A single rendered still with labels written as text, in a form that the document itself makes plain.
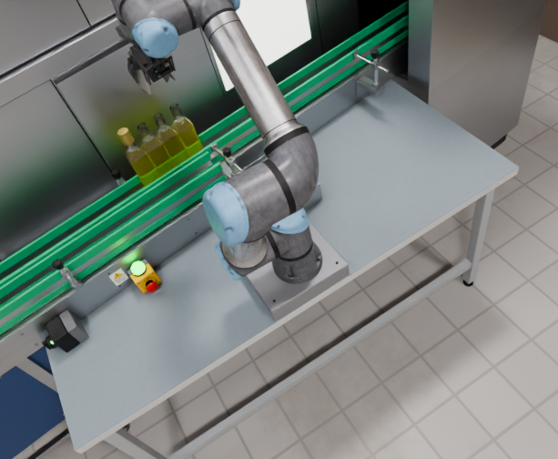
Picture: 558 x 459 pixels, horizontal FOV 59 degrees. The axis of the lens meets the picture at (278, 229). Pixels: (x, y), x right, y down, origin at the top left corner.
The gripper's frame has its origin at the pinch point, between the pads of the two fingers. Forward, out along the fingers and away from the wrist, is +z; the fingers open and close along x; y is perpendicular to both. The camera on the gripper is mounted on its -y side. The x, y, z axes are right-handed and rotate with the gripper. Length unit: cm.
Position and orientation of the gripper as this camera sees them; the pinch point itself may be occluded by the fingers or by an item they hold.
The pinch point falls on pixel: (154, 82)
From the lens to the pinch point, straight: 135.8
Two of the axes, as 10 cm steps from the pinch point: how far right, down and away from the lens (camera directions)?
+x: 7.9, -5.7, 2.4
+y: 6.2, 7.3, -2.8
